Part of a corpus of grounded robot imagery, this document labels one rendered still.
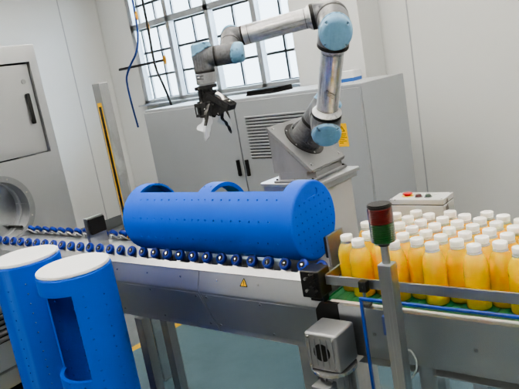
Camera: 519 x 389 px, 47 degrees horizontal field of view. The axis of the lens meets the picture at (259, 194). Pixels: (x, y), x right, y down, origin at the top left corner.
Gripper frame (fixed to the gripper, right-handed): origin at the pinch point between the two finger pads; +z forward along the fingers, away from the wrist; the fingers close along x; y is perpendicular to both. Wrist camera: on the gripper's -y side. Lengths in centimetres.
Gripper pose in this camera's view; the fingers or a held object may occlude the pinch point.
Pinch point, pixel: (220, 137)
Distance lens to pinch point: 227.3
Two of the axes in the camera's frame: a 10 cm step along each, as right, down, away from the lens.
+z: 1.6, 9.6, 2.3
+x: -5.9, 2.8, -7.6
